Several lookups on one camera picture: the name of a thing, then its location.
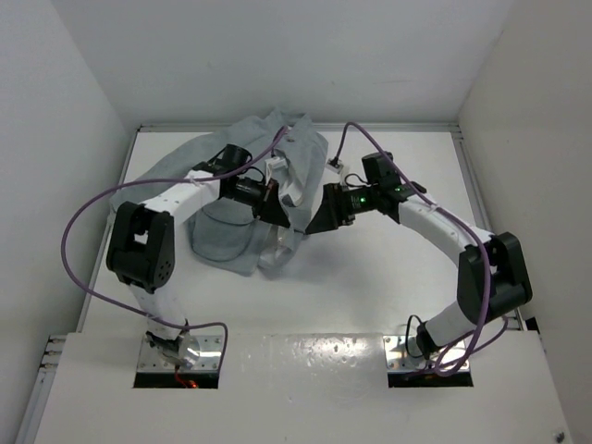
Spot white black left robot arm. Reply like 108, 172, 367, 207
106, 144, 290, 368

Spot grey zip jacket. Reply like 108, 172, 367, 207
109, 108, 328, 276

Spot metal base plate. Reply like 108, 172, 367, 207
382, 335, 466, 375
137, 334, 224, 374

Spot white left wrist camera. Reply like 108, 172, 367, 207
265, 156, 289, 179

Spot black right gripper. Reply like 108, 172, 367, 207
307, 182, 380, 234

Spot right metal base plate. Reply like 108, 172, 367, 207
382, 335, 466, 375

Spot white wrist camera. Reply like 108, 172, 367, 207
326, 158, 349, 176
265, 156, 289, 179

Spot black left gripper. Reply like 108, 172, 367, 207
225, 176, 290, 227

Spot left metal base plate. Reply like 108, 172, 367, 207
137, 334, 224, 374

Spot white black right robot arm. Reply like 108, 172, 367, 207
306, 154, 533, 359

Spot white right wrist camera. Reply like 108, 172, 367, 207
326, 158, 349, 176

